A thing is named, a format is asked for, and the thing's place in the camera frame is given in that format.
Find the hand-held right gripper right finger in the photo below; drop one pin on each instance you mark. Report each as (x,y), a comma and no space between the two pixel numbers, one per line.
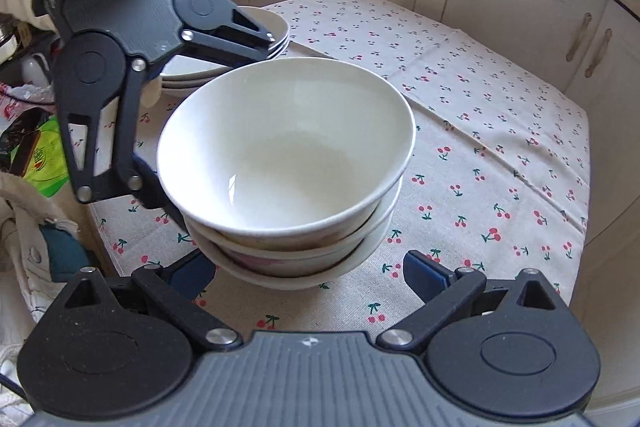
(422,274)

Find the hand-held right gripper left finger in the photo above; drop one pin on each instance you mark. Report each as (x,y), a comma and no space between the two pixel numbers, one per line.
(187,274)

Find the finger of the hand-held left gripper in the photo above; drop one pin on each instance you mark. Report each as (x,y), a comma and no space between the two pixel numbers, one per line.
(150,189)
(255,52)

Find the white plate with fruit print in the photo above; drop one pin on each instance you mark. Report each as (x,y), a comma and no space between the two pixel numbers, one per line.
(182,92)
(265,19)
(200,80)

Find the white bowl with pink flowers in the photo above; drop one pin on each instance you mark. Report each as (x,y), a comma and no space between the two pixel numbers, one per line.
(310,264)
(285,147)
(300,284)

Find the teal cloth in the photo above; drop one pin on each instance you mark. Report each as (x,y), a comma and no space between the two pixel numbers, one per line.
(67,247)

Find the white teapot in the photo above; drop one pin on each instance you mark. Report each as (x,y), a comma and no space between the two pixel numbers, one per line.
(35,69)

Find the green plastic bag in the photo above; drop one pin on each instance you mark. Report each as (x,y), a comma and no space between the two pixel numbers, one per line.
(47,157)

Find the dark snack packet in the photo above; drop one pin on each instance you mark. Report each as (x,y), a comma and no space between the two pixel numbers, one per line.
(20,142)

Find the beige cloth bag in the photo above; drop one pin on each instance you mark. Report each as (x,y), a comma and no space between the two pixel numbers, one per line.
(30,307)

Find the cherry print tablecloth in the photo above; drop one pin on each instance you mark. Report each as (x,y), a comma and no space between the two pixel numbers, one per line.
(475,107)

